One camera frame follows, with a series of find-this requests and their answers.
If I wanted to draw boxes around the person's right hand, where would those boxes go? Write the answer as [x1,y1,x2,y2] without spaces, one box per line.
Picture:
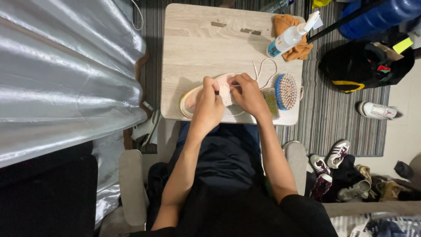
[228,73,271,118]

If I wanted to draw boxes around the person's left hand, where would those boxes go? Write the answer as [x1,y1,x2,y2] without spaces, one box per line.
[192,76,226,127]

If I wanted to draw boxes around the white shoelace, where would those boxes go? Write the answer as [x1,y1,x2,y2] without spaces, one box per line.
[230,58,279,91]

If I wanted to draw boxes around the white and pink sneaker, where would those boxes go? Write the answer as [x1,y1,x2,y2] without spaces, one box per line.
[179,73,251,120]

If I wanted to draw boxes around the light wooden table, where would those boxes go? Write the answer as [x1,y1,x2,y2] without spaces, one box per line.
[160,3,305,126]

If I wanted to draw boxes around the small green bristle brush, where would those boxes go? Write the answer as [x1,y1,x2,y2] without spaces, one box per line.
[261,88,280,120]

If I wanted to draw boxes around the blue round scrub brush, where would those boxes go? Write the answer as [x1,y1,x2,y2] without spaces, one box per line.
[274,73,298,111]

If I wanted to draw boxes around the white spray bottle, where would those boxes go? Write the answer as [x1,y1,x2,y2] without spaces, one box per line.
[266,11,320,59]

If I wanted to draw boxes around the person's navy shorts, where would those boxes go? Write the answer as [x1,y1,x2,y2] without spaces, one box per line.
[167,121,264,193]

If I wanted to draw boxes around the orange cloth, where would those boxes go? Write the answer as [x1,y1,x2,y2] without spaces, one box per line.
[273,14,315,62]

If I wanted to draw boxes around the white and black sneaker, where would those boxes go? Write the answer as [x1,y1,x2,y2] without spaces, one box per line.
[130,109,162,147]

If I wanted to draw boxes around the clear plastic bottle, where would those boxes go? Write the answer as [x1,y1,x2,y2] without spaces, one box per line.
[259,0,295,14]

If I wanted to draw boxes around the striped grey rug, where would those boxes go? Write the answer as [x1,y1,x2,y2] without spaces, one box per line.
[133,0,391,158]

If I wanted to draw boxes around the black bag with yellow trim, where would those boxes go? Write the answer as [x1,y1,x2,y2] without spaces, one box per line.
[318,39,416,95]

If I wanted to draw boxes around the black pole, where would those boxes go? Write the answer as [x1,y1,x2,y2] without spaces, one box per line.
[306,0,389,44]

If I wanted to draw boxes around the grey chair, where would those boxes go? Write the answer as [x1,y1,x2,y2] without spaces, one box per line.
[99,141,309,237]

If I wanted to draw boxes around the person's black shirt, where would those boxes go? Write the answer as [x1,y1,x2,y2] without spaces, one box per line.
[128,179,340,237]

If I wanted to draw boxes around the heap of shoes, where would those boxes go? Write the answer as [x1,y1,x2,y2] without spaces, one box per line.
[307,139,421,203]

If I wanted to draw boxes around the white sneaker with red logo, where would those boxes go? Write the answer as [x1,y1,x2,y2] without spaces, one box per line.
[357,101,404,120]

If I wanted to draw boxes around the silver satin bed sheet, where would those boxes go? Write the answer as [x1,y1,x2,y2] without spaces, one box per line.
[0,0,148,231]

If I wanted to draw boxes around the large blue water jug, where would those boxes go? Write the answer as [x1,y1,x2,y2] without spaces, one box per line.
[338,0,421,40]

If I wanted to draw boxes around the yellow paper card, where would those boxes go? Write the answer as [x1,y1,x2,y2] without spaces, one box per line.
[392,37,414,55]

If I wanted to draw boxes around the patterned blue white blanket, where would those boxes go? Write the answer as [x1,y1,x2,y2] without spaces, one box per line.
[330,212,421,237]

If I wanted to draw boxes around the black bed base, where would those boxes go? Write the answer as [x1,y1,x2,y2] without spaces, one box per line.
[0,141,99,237]

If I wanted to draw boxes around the white cable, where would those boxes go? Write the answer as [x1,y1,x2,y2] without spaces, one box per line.
[130,0,145,31]

